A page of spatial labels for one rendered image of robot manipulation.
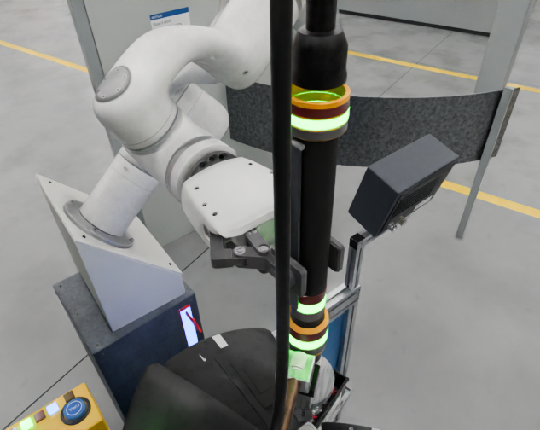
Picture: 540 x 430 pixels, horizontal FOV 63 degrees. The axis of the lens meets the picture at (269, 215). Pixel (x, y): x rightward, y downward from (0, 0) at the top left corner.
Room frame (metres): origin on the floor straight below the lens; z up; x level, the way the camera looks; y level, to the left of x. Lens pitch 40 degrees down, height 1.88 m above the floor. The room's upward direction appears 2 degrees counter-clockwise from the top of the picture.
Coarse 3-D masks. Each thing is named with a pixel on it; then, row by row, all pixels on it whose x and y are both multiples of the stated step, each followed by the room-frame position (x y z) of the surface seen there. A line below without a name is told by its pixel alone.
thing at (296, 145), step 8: (296, 144) 0.26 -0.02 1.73; (296, 152) 0.26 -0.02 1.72; (296, 160) 0.26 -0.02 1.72; (296, 168) 0.26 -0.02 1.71; (296, 176) 0.26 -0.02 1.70; (296, 184) 0.26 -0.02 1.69; (296, 192) 0.26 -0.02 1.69; (296, 200) 0.26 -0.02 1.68; (296, 208) 0.26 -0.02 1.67; (296, 216) 0.26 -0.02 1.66; (296, 224) 0.26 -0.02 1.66; (296, 232) 0.26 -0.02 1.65; (296, 240) 0.26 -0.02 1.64; (296, 248) 0.26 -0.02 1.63; (296, 256) 0.26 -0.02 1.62; (296, 296) 0.26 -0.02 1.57; (296, 304) 0.26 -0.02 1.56
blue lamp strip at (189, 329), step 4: (188, 308) 0.55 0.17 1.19; (184, 312) 0.55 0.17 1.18; (188, 312) 0.55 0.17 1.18; (184, 316) 0.55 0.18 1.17; (184, 320) 0.54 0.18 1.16; (188, 320) 0.55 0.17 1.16; (184, 324) 0.54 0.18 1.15; (188, 324) 0.55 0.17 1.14; (192, 324) 0.55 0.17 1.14; (184, 328) 0.54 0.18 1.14; (188, 328) 0.55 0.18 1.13; (192, 328) 0.55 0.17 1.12; (188, 332) 0.54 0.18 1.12; (192, 332) 0.55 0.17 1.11; (188, 336) 0.54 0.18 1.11; (192, 336) 0.55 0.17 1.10; (196, 336) 0.55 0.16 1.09; (188, 340) 0.54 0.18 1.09; (192, 340) 0.55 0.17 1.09; (196, 340) 0.55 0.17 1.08; (192, 344) 0.55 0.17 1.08
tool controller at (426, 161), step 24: (432, 144) 1.04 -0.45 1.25; (384, 168) 0.93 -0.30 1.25; (408, 168) 0.94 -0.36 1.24; (432, 168) 0.95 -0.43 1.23; (360, 192) 0.94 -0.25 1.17; (384, 192) 0.88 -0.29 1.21; (408, 192) 0.87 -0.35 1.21; (432, 192) 0.99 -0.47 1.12; (360, 216) 0.93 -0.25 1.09; (384, 216) 0.87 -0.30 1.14
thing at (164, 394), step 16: (160, 368) 0.29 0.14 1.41; (144, 384) 0.26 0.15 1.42; (160, 384) 0.27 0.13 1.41; (176, 384) 0.27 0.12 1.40; (192, 384) 0.28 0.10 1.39; (144, 400) 0.24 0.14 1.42; (160, 400) 0.25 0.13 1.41; (176, 400) 0.25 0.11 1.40; (192, 400) 0.26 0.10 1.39; (208, 400) 0.26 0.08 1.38; (128, 416) 0.22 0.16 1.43; (144, 416) 0.23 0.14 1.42; (160, 416) 0.23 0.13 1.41; (176, 416) 0.23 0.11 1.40; (192, 416) 0.24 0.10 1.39; (208, 416) 0.24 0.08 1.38; (224, 416) 0.25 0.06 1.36; (240, 416) 0.26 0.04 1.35
